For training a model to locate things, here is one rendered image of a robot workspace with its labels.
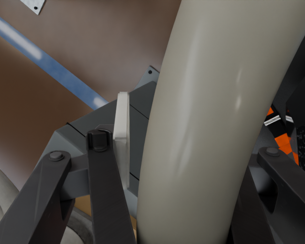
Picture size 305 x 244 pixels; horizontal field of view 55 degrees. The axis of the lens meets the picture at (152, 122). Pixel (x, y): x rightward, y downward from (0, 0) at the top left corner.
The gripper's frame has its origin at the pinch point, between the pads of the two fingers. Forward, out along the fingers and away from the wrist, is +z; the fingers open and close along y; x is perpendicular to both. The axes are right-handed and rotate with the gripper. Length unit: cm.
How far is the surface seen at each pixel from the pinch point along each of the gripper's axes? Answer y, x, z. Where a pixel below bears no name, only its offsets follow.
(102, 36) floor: -16, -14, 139
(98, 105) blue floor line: -20, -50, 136
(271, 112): 61, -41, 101
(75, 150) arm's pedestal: -16, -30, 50
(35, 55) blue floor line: -55, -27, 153
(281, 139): 64, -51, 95
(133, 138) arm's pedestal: -1, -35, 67
